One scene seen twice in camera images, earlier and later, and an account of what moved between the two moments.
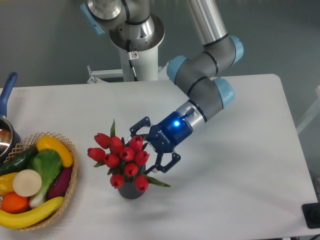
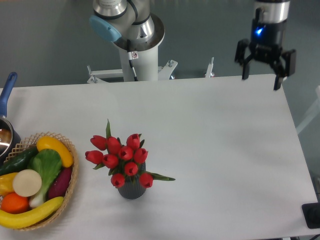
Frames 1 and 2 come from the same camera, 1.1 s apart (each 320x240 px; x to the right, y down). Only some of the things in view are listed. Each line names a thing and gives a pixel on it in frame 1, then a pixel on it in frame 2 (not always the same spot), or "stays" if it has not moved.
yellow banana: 20,220 stays
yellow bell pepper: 6,186 stays
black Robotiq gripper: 175,130 → 268,29
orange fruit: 13,203 stays
